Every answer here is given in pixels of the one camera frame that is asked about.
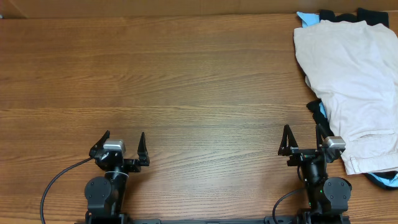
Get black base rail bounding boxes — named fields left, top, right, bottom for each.
left=128, top=215, right=300, bottom=224

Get beige shorts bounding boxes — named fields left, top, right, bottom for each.
left=293, top=20, right=398, bottom=175

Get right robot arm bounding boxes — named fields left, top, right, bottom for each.
left=272, top=124, right=352, bottom=224

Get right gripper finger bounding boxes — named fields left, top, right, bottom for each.
left=316, top=124, right=330, bottom=148
left=278, top=124, right=299, bottom=156

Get light blue garment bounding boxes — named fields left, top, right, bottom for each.
left=296, top=11, right=398, bottom=189

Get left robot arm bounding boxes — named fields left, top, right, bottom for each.
left=85, top=131, right=150, bottom=224

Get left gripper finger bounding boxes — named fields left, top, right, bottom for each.
left=137, top=132, right=150, bottom=166
left=89, top=130, right=110, bottom=157

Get black garment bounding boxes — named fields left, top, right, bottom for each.
left=297, top=8, right=397, bottom=190

